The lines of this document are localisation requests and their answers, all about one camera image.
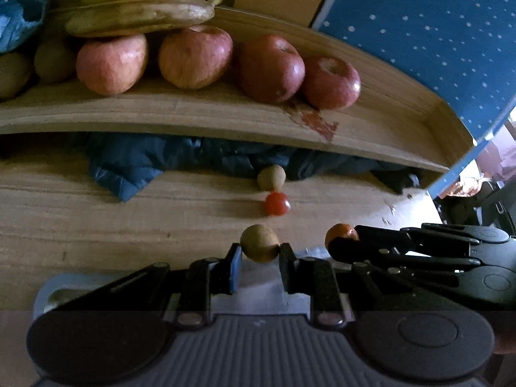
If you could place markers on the metal tray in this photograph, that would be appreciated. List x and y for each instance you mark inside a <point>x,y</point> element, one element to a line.
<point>262,286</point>

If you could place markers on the small red tomato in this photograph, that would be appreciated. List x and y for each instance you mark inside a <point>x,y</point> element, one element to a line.
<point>277,203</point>

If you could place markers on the small orange tomato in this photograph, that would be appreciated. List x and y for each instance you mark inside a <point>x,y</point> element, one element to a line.
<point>340,232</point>

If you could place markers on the blue white-dotted board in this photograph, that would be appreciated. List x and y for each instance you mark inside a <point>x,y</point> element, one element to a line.
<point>423,32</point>

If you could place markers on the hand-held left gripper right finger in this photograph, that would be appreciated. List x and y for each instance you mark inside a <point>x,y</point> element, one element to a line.
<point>287,268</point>

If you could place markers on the bunch of yellow bananas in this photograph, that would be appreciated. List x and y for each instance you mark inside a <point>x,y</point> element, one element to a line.
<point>141,12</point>

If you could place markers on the wooden shelf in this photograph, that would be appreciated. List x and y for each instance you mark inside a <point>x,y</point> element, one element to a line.
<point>201,113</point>

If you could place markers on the dark blue jacket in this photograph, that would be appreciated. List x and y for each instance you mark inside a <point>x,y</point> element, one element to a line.
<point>133,165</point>

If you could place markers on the large brown kiwi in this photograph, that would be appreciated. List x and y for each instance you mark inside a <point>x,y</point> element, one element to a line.
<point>12,74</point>

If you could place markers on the small brown kiwi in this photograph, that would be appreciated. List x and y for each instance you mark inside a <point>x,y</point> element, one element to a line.
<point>260,244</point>
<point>271,177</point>

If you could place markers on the black bag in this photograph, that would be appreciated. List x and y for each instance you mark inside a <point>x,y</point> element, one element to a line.
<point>471,209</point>

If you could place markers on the red apple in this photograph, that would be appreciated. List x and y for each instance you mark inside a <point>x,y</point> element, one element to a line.
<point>112,64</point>
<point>331,82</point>
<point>270,68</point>
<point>195,56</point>

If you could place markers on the red patterned cloth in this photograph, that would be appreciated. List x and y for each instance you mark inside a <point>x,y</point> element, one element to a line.
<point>463,188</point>

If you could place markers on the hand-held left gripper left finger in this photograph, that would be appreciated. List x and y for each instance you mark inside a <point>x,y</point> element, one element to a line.
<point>234,268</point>

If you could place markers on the kiwis on shelf left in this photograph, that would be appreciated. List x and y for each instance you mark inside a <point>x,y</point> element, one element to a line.
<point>54,62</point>

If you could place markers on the crumpled blue plastic bag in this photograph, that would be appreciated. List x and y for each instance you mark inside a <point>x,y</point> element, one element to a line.
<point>20,12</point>

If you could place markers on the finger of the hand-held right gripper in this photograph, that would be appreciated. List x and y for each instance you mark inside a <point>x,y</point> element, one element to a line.
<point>379,234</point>
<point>346,250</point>

